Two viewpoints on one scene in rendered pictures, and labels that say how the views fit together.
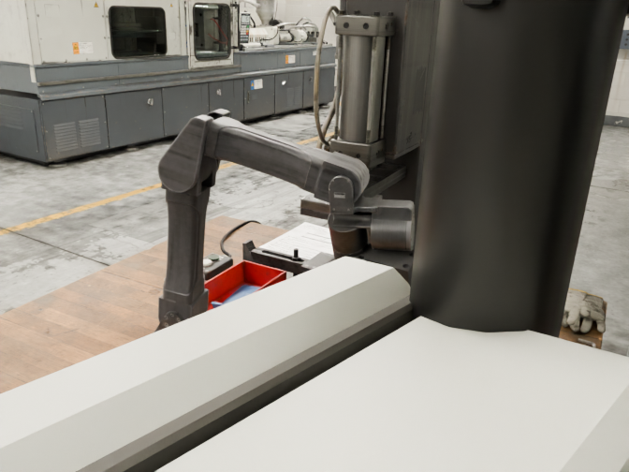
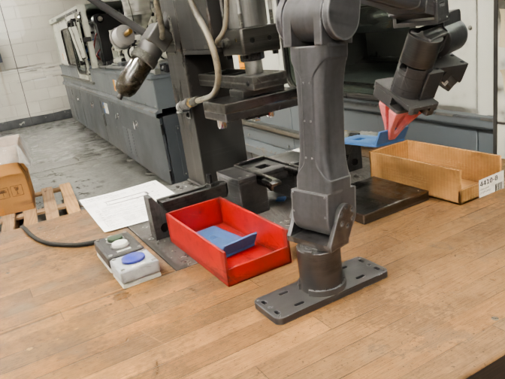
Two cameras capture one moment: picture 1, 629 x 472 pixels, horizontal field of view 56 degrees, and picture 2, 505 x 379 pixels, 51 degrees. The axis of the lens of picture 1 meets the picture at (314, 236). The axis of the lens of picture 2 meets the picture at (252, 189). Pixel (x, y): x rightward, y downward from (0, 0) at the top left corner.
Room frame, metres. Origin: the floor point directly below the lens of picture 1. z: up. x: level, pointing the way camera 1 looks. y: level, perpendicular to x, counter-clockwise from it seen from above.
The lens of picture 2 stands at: (0.58, 0.85, 1.29)
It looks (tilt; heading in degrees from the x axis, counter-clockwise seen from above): 18 degrees down; 305
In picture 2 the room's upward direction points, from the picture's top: 8 degrees counter-clockwise
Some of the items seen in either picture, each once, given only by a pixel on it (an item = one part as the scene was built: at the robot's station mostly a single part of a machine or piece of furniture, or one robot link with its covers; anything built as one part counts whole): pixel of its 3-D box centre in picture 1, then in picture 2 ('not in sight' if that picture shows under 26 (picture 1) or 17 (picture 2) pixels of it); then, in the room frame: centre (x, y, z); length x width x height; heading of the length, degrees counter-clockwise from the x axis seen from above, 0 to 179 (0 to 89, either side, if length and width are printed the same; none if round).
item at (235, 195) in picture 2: not in sight; (269, 184); (1.20, -0.08, 0.94); 0.20 x 0.10 x 0.07; 63
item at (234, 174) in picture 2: (350, 270); (267, 166); (1.20, -0.08, 0.98); 0.20 x 0.10 x 0.01; 63
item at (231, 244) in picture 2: (242, 296); (218, 235); (1.17, 0.15, 0.92); 0.15 x 0.07 x 0.03; 159
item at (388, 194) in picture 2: not in sight; (369, 198); (0.98, -0.11, 0.91); 0.17 x 0.16 x 0.02; 63
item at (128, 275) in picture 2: not in sight; (137, 274); (1.24, 0.30, 0.90); 0.07 x 0.07 x 0.06; 63
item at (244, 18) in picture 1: (240, 28); not in sight; (7.92, 1.04, 1.27); 0.23 x 0.18 x 0.38; 59
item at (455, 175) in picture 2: not in sight; (432, 170); (0.89, -0.25, 0.93); 0.25 x 0.13 x 0.08; 153
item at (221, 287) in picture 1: (233, 297); (223, 235); (1.14, 0.17, 0.93); 0.25 x 0.12 x 0.06; 153
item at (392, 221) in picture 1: (373, 209); (431, 22); (0.83, -0.09, 1.24); 0.12 x 0.09 x 0.12; 76
